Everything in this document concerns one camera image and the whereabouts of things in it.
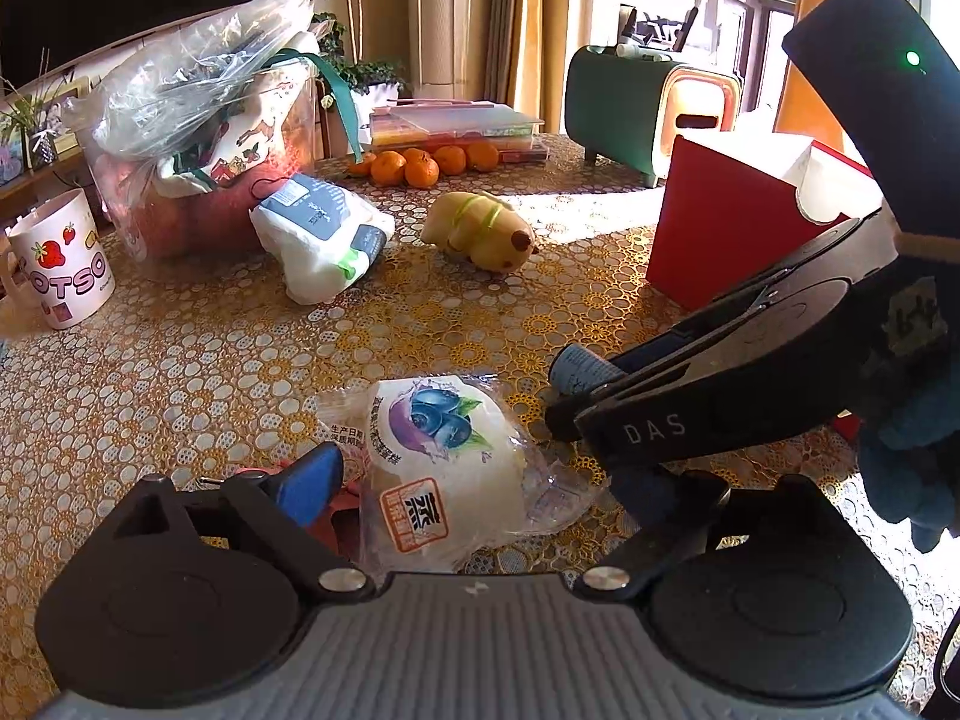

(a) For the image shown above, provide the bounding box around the red cardboard box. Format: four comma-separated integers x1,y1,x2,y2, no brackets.
645,133,887,314

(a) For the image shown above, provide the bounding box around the patterned cloth bag green handle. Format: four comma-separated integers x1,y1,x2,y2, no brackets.
154,51,365,197

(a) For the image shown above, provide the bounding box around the person's right hand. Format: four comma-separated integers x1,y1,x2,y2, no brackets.
859,255,960,553

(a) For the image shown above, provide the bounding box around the clear plastic bag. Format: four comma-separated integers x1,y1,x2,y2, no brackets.
62,0,317,162

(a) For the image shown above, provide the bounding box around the photo frame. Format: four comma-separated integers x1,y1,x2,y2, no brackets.
19,82,85,170

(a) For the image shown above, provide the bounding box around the potted green plant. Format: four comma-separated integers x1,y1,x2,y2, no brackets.
251,0,410,117

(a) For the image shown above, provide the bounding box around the yellow curtain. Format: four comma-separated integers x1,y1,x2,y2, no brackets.
487,0,595,137

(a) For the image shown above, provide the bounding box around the yellow plush dog toy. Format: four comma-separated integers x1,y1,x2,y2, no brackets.
419,191,540,272

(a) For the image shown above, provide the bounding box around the white wet wipe pack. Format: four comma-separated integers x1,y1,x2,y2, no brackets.
249,172,397,307

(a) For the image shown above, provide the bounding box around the white strawberry mug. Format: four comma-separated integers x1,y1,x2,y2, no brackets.
0,188,118,332

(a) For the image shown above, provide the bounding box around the yellow giraffe figure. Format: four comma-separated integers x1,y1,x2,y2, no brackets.
772,0,871,158

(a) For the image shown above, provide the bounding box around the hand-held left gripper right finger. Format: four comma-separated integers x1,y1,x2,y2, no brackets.
574,465,863,605

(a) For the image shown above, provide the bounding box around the green orange storage caddy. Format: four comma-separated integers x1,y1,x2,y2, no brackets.
564,43,744,189

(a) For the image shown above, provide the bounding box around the desktop with gold lace tablecloth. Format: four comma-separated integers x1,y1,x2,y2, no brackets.
0,131,960,695

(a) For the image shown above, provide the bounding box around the red plastic basket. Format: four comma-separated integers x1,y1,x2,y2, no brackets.
94,146,320,265

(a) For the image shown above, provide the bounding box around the clear plastic organizer box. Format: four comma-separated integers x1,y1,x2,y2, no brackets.
367,98,553,165

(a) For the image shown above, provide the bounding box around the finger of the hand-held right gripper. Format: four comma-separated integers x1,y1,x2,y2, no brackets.
611,211,898,377
544,358,760,470

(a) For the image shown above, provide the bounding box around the long brush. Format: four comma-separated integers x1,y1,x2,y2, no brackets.
677,0,707,53

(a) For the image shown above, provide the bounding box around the blueberry bread packet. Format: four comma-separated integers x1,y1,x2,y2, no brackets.
315,371,601,575

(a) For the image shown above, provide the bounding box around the cream standing air conditioner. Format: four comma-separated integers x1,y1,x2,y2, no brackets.
407,0,497,104

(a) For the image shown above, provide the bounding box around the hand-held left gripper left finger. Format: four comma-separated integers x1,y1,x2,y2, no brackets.
112,441,376,605

